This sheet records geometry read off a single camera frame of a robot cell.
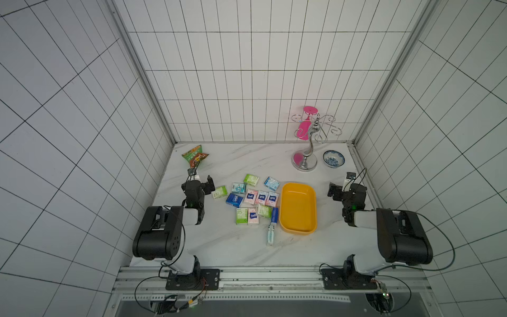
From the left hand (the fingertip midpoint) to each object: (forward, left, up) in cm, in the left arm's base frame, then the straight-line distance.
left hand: (200, 180), depth 95 cm
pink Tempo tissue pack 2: (-8, -31, -3) cm, 32 cm away
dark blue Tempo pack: (-17, -36, -1) cm, 40 cm away
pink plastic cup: (+25, -53, +15) cm, 60 cm away
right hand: (0, -67, 0) cm, 67 cm away
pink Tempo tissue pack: (-7, -26, -3) cm, 27 cm away
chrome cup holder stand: (+17, -56, -5) cm, 58 cm away
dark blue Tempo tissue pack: (-9, -18, -3) cm, 20 cm away
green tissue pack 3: (-15, -32, -2) cm, 35 cm away
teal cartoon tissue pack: (-2, -19, -4) cm, 20 cm away
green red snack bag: (+17, +6, -1) cm, 18 cm away
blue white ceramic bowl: (+18, -72, -4) cm, 75 cm away
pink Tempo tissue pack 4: (-16, -27, -4) cm, 32 cm away
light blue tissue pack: (0, -36, -3) cm, 36 cm away
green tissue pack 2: (-17, -22, -4) cm, 28 cm away
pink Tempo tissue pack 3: (-8, -36, -3) cm, 37 cm away
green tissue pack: (-4, -10, -3) cm, 12 cm away
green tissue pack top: (+3, -25, -4) cm, 26 cm away
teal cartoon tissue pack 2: (-26, -34, -1) cm, 43 cm away
